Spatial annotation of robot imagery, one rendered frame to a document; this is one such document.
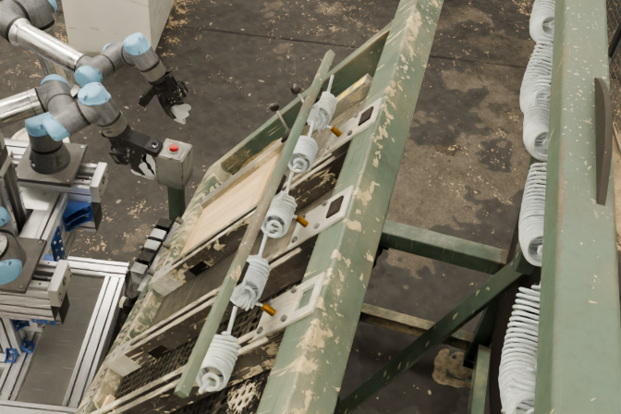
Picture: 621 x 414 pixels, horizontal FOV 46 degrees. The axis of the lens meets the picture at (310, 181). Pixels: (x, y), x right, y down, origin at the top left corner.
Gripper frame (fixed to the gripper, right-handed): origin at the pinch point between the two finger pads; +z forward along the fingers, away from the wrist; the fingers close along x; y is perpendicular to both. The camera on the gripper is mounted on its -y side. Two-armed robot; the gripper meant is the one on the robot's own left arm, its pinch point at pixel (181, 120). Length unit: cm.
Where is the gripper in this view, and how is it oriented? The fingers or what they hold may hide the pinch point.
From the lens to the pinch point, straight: 263.5
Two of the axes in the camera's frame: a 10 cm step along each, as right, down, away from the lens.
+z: 3.8, 6.8, 6.2
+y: 9.2, -2.1, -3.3
